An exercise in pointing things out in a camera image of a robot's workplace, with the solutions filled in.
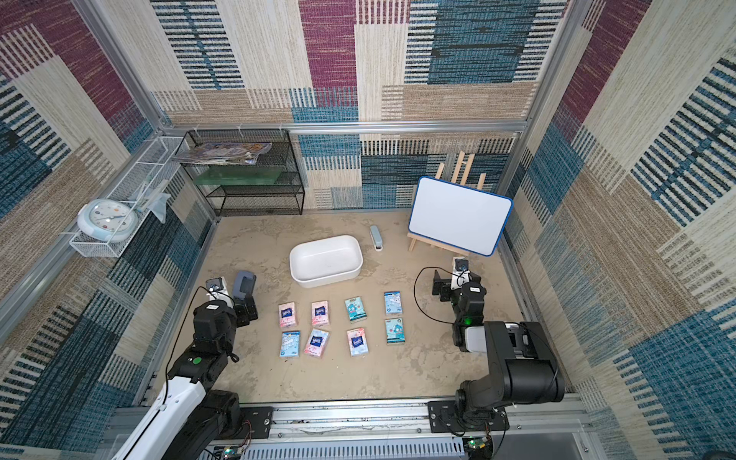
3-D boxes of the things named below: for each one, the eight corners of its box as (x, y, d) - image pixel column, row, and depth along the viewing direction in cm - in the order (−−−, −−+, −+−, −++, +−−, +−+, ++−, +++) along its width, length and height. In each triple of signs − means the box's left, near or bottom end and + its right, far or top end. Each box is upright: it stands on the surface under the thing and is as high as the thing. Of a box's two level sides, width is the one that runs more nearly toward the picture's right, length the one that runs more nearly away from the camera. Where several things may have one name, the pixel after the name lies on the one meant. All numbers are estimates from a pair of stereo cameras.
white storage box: (292, 291, 99) (288, 283, 95) (292, 251, 110) (289, 242, 106) (367, 280, 102) (366, 271, 98) (360, 242, 113) (359, 232, 108)
